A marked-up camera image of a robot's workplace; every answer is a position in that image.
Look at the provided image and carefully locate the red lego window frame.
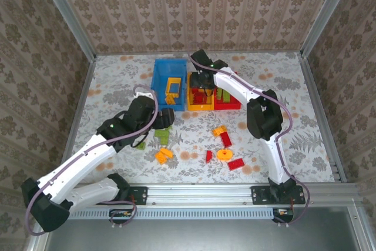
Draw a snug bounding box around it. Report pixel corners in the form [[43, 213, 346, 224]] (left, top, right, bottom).
[[192, 88, 206, 105]]

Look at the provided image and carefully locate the yellow plastic bin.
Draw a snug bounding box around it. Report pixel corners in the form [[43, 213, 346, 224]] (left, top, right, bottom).
[[186, 71, 217, 112]]

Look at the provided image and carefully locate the orange lego window frame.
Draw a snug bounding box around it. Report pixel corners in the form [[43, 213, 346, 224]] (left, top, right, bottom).
[[165, 76, 182, 99]]

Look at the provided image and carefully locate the red plastic bin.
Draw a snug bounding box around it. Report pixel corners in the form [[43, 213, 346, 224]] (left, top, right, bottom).
[[213, 71, 242, 111]]

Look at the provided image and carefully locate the blue plastic bin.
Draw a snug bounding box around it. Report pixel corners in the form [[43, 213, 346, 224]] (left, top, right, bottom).
[[150, 58, 189, 112]]

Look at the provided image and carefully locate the flat green lego brick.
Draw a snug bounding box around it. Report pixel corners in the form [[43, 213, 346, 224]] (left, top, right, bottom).
[[155, 127, 172, 139]]

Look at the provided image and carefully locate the floral patterned table cover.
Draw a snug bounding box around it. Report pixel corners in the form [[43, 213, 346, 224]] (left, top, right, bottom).
[[63, 52, 335, 184]]

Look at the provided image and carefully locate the long red lego brick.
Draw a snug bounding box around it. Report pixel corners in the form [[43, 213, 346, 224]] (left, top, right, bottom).
[[220, 132, 234, 148]]

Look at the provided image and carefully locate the round orange lego piece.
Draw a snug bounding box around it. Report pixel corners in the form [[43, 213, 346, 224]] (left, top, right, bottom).
[[217, 148, 233, 161]]

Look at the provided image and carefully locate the flat red lego brick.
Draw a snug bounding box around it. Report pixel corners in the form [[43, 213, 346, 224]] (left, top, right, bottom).
[[227, 158, 246, 171]]

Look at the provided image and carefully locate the grey metal panel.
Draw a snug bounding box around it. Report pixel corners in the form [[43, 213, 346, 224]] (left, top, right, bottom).
[[43, 218, 364, 251]]

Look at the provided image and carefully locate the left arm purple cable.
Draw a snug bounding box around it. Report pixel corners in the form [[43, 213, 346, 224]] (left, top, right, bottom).
[[25, 85, 159, 236]]

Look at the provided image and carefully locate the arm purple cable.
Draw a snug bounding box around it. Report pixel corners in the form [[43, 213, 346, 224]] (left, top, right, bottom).
[[25, 85, 159, 236], [187, 41, 311, 227]]

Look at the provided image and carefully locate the aluminium table side rail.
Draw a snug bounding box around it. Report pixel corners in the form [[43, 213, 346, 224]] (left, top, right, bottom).
[[298, 53, 347, 183], [60, 53, 98, 163]]

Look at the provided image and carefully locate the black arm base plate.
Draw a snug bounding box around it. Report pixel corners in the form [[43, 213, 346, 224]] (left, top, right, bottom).
[[117, 186, 147, 206], [251, 185, 306, 206]]

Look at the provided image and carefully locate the aluminium front rail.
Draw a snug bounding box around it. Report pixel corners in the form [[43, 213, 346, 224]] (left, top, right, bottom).
[[70, 182, 360, 206]]

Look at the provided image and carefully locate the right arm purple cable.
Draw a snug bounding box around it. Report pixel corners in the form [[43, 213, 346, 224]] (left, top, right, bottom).
[[187, 41, 311, 227]]

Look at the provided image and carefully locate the slotted grey cable duct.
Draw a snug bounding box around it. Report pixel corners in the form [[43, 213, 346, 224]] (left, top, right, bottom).
[[68, 207, 323, 220]]

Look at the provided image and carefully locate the aluminium frame post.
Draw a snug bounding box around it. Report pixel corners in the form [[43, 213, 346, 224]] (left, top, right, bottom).
[[300, 0, 358, 59], [33, 0, 97, 62]]

